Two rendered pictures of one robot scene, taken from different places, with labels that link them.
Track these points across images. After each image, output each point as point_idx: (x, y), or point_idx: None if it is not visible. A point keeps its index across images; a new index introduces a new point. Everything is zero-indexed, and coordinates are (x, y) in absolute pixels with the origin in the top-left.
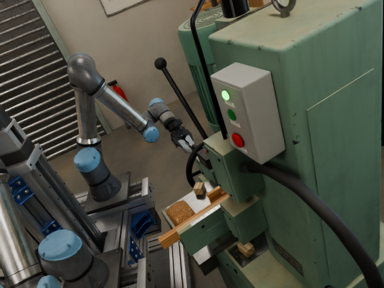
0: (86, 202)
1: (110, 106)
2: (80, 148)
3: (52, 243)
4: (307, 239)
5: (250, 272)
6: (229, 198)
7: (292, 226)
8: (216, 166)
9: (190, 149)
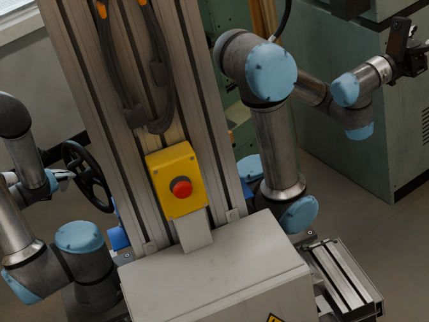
0: (122, 311)
1: (34, 141)
2: (45, 259)
3: (255, 164)
4: (248, 22)
5: (241, 119)
6: (212, 53)
7: (239, 26)
8: (218, 1)
9: (71, 172)
